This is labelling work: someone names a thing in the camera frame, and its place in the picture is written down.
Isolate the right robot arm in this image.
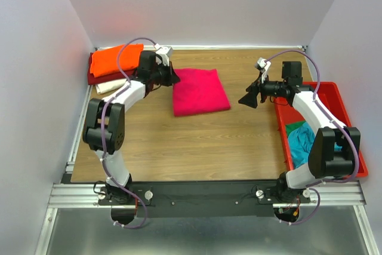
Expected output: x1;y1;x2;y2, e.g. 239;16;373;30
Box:
238;58;361;202

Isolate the teal t shirt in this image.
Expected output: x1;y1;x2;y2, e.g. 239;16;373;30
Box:
286;126;343;168

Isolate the pink t shirt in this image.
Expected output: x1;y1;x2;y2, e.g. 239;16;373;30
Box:
172;68;231;117

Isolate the aluminium frame rail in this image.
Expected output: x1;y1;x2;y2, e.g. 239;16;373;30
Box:
48;182;366;209

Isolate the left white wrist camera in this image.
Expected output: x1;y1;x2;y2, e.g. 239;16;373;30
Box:
154;44;173;66

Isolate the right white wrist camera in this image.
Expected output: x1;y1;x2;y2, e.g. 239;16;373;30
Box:
255;57;271;84

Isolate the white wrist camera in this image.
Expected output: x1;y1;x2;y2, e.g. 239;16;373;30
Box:
255;57;271;84
154;44;173;66

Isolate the green t shirt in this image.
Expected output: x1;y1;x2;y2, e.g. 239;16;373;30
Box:
285;121;306;136

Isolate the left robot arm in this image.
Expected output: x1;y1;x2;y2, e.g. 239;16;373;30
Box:
82;46;180;204

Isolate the orange folded t shirt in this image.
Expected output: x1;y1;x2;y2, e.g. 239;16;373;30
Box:
90;44;144;78

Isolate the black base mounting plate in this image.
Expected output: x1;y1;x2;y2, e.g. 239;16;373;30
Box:
95;180;310;220

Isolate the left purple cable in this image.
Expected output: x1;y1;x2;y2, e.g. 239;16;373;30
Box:
100;37;159;184

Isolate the dark red folded t shirt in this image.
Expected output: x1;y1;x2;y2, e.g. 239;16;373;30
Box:
87;53;135;85

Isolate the white folded t shirt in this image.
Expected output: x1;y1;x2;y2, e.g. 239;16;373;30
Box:
95;79;128;94

